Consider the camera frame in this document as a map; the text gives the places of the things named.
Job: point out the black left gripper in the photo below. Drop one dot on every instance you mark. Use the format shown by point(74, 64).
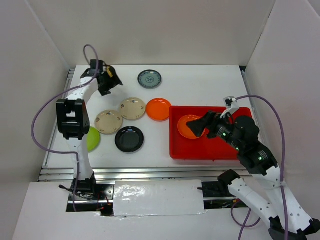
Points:
point(113, 82)

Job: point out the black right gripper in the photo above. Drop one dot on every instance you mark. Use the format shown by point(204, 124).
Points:
point(212, 118)

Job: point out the orange plate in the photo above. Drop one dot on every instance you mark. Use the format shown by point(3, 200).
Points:
point(184, 129)
point(158, 109)

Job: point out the beige plate with motifs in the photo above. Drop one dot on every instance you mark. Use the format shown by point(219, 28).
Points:
point(108, 122)
point(132, 108)

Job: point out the blue patterned plate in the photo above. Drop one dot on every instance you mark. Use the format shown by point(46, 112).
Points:
point(149, 79)

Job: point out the lime green plate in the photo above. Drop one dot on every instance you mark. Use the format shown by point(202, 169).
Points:
point(93, 139)

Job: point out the black plate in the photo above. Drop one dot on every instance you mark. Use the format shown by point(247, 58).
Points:
point(129, 139)

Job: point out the yellow patterned dark-rimmed plate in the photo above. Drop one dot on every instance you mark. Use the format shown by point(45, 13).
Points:
point(109, 72)

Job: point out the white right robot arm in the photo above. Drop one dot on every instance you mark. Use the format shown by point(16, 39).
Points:
point(281, 213)

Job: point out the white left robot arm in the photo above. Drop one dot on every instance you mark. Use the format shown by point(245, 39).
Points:
point(74, 123)

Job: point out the red plastic bin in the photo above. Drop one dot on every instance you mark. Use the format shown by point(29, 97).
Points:
point(181, 148)

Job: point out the white front cover panel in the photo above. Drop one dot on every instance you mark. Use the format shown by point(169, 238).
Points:
point(158, 198)

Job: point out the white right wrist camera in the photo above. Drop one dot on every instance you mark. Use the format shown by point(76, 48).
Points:
point(231, 105)

